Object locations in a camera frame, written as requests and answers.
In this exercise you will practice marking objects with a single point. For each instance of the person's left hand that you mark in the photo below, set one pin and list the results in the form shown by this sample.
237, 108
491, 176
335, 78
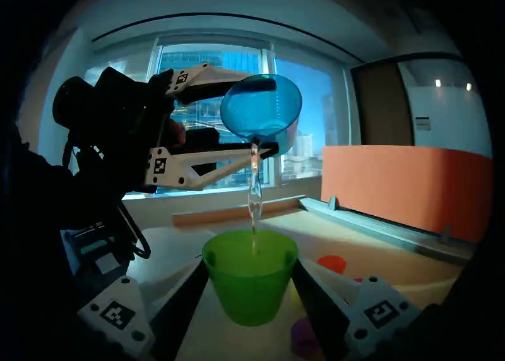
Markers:
177, 134

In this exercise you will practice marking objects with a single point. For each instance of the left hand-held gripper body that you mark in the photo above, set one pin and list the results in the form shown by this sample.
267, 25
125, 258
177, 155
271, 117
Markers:
114, 120

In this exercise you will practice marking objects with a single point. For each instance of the red desk screen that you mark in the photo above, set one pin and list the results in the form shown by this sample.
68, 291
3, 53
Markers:
406, 187

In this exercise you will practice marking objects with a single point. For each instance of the orange plastic cup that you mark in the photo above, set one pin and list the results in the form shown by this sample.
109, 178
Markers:
332, 263

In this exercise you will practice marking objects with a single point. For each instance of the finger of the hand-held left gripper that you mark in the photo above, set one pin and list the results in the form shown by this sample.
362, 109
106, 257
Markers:
177, 167
205, 79

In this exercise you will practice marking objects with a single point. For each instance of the green plastic cup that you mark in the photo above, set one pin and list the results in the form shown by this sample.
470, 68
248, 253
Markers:
250, 286

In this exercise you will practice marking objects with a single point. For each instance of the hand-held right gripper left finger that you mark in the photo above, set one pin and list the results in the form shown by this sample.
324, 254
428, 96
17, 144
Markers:
130, 317

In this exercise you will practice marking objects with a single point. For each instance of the person's left forearm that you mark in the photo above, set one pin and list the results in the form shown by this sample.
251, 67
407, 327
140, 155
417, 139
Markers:
51, 187

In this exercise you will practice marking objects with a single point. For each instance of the purple plastic cup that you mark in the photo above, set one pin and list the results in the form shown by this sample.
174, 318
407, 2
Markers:
303, 335

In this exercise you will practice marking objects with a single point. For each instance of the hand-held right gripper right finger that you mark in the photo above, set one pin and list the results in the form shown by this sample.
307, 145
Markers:
388, 317

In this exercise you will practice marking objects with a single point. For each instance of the blue plastic cup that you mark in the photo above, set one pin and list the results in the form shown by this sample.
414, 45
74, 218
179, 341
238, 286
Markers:
256, 112

